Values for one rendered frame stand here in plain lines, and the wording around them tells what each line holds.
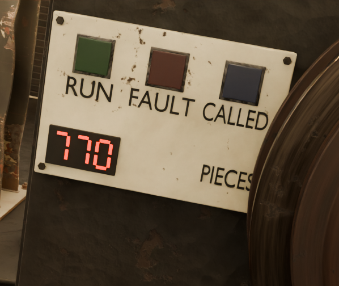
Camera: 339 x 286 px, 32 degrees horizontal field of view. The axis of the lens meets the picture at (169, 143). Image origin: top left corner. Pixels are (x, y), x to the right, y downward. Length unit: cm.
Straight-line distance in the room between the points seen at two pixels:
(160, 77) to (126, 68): 4
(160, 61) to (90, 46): 8
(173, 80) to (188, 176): 11
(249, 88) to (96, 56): 16
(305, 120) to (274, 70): 14
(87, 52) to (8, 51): 261
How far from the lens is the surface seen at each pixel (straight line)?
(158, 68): 62
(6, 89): 327
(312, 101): 49
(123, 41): 63
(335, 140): 48
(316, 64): 56
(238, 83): 62
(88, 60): 63
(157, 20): 64
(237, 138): 63
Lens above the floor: 126
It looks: 13 degrees down
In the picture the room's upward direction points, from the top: 10 degrees clockwise
